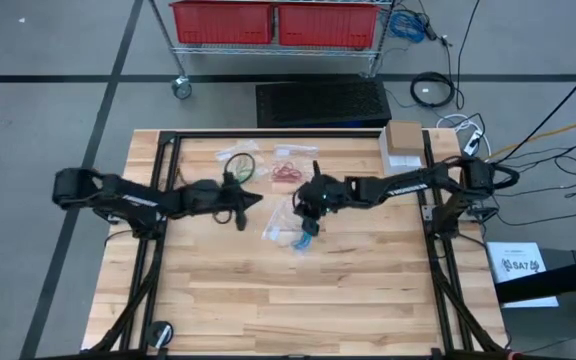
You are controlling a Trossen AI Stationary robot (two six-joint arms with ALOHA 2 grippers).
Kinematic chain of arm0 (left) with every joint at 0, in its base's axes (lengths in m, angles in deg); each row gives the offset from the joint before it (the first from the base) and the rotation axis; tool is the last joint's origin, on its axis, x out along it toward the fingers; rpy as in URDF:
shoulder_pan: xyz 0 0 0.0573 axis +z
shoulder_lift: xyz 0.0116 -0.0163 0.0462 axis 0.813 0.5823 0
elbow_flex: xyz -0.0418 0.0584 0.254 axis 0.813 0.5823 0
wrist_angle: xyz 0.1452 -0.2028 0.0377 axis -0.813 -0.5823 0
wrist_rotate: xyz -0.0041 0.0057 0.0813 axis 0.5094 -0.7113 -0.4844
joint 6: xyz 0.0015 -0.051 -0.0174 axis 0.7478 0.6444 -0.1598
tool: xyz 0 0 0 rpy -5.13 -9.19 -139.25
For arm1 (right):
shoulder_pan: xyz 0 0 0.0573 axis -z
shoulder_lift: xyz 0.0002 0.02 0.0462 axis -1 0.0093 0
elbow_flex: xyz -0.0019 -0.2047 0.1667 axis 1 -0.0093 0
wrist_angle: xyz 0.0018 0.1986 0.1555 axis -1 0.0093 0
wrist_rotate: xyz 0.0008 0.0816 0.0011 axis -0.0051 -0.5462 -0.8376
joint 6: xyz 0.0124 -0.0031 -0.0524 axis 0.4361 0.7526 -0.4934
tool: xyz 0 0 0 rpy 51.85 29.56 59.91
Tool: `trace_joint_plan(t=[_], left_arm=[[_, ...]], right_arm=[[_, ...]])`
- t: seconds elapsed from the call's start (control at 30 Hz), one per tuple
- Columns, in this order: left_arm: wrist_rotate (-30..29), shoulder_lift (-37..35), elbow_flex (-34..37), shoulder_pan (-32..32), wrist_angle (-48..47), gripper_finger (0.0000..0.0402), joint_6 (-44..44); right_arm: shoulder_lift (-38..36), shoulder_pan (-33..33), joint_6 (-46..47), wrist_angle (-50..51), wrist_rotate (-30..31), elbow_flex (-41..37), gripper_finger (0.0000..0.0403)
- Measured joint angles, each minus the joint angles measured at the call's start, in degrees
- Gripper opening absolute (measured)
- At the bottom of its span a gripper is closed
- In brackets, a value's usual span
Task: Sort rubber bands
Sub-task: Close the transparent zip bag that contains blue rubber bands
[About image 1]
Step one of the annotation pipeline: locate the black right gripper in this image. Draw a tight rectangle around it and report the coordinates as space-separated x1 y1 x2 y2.
293 160 342 236

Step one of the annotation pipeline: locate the yellow cable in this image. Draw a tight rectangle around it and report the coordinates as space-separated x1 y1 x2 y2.
467 113 576 166

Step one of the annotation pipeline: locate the thick black floor cable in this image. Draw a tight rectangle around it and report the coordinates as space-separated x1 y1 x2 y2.
487 64 576 166

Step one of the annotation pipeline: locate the white cable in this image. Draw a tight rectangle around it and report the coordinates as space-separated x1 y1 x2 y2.
435 113 493 161

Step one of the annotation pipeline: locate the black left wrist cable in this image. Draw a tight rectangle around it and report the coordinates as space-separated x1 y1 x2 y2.
212 152 257 225

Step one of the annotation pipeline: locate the brown cardboard box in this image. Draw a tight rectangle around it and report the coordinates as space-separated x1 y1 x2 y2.
385 119 425 156

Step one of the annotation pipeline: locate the clear plastic zip bag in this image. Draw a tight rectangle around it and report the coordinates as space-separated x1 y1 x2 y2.
214 139 269 184
261 195 315 255
269 143 320 185

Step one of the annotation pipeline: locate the black cable coil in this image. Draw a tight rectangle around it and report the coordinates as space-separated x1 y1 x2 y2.
409 71 457 109

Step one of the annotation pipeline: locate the blue cable coil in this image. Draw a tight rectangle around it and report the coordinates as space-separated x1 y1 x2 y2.
387 9 429 45

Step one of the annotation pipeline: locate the thin black floor cable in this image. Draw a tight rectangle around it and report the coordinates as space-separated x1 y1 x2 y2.
455 0 482 111

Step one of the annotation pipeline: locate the black aluminium table frame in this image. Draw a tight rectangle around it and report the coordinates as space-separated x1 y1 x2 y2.
87 128 507 360

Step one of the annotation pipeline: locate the shelf cart caster wheel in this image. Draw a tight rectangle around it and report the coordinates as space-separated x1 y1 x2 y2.
170 74 193 101

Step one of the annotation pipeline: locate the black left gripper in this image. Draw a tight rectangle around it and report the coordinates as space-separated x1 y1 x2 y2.
217 172 264 233

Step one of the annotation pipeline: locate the grey side table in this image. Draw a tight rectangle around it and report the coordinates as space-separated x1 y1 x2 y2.
497 248 576 360

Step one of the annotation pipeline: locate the black corrugated cable sleeve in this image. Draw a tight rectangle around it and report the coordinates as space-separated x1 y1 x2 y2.
502 165 521 191

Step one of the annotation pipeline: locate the white box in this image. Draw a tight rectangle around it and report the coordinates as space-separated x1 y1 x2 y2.
378 127 425 175

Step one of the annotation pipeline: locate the red plastic bin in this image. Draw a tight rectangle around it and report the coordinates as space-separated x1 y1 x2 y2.
276 2 380 50
169 0 275 46

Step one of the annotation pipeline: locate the white power strip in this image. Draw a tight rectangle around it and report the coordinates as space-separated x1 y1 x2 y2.
462 128 484 157

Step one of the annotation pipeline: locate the metal wire shelf cart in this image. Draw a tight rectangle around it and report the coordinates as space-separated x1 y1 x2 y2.
146 0 398 79

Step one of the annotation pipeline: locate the black beam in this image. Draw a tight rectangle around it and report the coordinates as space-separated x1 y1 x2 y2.
495 255 576 306

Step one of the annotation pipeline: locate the white printed booklet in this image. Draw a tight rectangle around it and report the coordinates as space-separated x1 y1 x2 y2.
485 241 560 309

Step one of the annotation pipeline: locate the black perforated floor mat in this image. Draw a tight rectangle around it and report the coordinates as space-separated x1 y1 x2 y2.
255 78 393 129

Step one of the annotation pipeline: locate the round black disc base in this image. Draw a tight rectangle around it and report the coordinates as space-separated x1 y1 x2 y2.
146 320 175 349

